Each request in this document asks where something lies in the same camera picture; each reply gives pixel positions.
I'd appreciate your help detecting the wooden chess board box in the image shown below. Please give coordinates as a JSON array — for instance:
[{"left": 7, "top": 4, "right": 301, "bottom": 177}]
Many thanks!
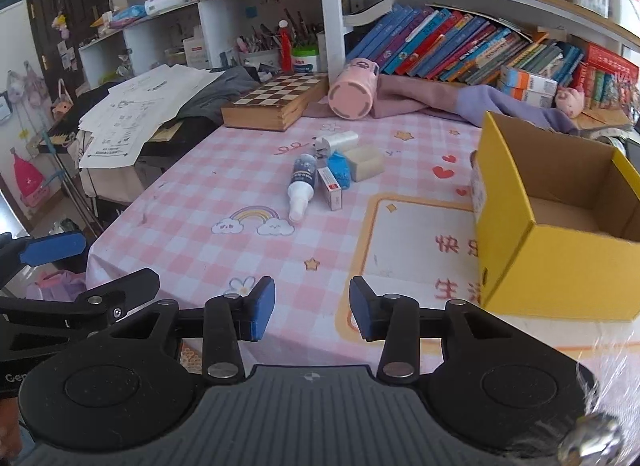
[{"left": 221, "top": 72, "right": 330, "bottom": 133}]

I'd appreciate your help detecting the small red white box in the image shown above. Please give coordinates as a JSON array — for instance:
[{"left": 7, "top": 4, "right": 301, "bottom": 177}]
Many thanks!
[{"left": 317, "top": 167, "right": 345, "bottom": 211}]

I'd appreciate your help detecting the grey cloth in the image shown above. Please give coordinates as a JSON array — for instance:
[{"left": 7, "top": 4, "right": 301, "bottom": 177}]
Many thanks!
[{"left": 170, "top": 66, "right": 261, "bottom": 124}]

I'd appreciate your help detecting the red glue bottle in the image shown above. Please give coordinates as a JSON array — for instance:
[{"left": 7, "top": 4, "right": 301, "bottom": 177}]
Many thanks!
[{"left": 277, "top": 20, "right": 293, "bottom": 74}]

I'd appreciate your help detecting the white charger plug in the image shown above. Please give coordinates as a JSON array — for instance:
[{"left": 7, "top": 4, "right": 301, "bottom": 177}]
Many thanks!
[{"left": 313, "top": 131, "right": 360, "bottom": 159}]

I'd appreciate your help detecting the black tablet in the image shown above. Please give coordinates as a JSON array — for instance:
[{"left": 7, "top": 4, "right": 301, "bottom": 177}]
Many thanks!
[{"left": 622, "top": 138, "right": 640, "bottom": 181}]

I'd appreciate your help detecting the stack of printed papers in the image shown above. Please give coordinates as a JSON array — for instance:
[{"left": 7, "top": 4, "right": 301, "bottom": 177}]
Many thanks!
[{"left": 77, "top": 64, "right": 226, "bottom": 170}]

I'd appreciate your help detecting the pink hanging bag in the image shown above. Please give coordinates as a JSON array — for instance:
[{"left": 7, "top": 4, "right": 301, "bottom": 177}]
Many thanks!
[{"left": 10, "top": 148, "right": 48, "bottom": 207}]

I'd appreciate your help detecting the blue white tissue pack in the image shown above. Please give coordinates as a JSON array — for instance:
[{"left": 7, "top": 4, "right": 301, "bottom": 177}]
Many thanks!
[{"left": 111, "top": 4, "right": 148, "bottom": 29}]

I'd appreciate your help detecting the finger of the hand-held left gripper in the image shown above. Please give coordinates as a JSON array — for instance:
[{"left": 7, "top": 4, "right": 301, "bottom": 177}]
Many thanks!
[
  {"left": 0, "top": 268, "right": 161, "bottom": 364},
  {"left": 0, "top": 232, "right": 87, "bottom": 277}
]

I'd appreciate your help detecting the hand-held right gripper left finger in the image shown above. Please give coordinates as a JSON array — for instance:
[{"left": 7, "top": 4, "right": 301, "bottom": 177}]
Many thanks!
[{"left": 107, "top": 276, "right": 277, "bottom": 381}]

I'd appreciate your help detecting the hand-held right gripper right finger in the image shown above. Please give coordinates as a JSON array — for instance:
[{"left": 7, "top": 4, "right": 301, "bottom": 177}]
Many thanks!
[{"left": 348, "top": 276, "right": 506, "bottom": 381}]

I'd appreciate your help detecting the purple cloth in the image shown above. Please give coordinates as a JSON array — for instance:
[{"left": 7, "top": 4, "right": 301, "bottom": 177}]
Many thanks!
[{"left": 425, "top": 84, "right": 581, "bottom": 135}]

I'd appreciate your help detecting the white bookshelf unit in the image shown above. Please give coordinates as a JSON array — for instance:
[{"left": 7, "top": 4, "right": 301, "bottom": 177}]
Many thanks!
[{"left": 77, "top": 0, "right": 640, "bottom": 91}]

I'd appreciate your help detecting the pink cup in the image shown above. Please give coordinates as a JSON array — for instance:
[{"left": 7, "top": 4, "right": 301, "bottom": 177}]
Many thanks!
[{"left": 327, "top": 58, "right": 379, "bottom": 121}]

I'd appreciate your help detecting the red boxed book set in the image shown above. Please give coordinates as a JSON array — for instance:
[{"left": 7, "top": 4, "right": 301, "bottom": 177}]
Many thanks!
[{"left": 570, "top": 43, "right": 640, "bottom": 111}]

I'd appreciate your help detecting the lilac fabric bundle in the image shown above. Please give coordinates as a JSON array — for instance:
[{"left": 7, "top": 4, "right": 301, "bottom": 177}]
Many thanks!
[{"left": 25, "top": 270, "right": 88, "bottom": 303}]

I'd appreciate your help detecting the row of colourful books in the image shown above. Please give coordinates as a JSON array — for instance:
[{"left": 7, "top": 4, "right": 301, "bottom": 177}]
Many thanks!
[{"left": 345, "top": 3, "right": 586, "bottom": 89}]

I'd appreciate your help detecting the pink pig plush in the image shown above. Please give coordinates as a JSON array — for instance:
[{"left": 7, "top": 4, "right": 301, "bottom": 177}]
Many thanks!
[{"left": 555, "top": 86, "right": 586, "bottom": 119}]

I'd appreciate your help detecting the pink cloth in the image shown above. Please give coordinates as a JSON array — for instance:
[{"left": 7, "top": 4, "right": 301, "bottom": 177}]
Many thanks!
[{"left": 302, "top": 73, "right": 476, "bottom": 121}]

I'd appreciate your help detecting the pink checkered desktop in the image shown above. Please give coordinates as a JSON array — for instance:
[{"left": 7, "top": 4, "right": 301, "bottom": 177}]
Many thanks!
[{"left": 85, "top": 106, "right": 640, "bottom": 382}]

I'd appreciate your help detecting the white pen holder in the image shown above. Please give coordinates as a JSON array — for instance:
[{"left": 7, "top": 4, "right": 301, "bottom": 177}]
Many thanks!
[{"left": 235, "top": 20, "right": 281, "bottom": 69}]

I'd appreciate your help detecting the blue item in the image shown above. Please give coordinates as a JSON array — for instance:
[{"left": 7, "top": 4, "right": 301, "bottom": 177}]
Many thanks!
[{"left": 326, "top": 150, "right": 354, "bottom": 191}]

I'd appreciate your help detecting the dark side table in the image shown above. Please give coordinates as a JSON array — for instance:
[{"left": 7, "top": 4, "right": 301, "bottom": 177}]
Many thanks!
[{"left": 37, "top": 80, "right": 223, "bottom": 227}]

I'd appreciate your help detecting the white red label box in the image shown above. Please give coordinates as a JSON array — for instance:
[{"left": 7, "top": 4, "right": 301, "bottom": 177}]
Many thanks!
[{"left": 182, "top": 38, "right": 208, "bottom": 69}]

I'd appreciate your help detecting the small beige box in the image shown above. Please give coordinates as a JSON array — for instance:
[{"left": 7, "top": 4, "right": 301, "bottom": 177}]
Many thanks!
[{"left": 345, "top": 146, "right": 386, "bottom": 183}]

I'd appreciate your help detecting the white green tub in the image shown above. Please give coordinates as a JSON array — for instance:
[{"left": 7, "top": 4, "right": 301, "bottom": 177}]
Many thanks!
[{"left": 291, "top": 46, "right": 321, "bottom": 74}]

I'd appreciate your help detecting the orange white carton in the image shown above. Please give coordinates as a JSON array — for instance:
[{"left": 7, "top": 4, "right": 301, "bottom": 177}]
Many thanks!
[
  {"left": 497, "top": 86, "right": 556, "bottom": 108},
  {"left": 500, "top": 66, "right": 558, "bottom": 94}
]

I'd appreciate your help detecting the white long box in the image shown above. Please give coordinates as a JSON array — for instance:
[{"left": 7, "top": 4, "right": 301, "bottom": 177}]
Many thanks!
[{"left": 145, "top": 0, "right": 190, "bottom": 16}]

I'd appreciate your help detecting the white spray bottle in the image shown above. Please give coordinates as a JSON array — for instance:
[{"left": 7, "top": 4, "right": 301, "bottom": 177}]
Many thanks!
[{"left": 286, "top": 153, "right": 319, "bottom": 223}]

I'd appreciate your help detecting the yellow cardboard box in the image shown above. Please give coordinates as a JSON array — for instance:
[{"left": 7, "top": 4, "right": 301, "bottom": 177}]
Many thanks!
[{"left": 470, "top": 110, "right": 640, "bottom": 323}]

